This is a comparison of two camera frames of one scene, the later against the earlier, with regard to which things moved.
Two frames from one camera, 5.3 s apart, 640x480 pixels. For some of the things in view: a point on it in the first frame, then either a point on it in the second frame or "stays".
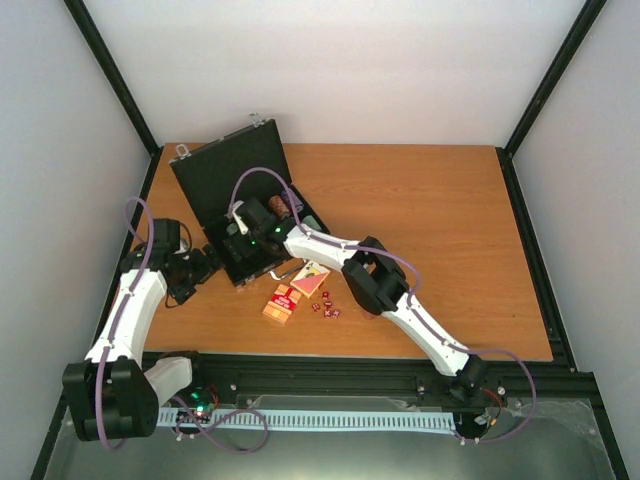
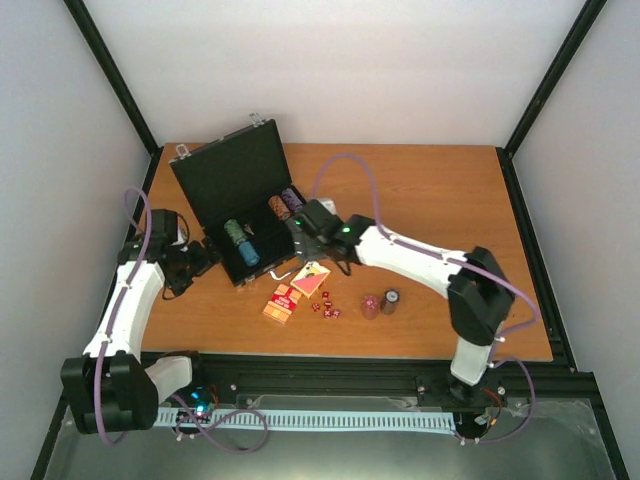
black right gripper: x=230 y=246 -> x=306 y=250
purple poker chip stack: x=297 y=203 stays
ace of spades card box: x=310 y=279 stays
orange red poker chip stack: x=278 y=206 stays
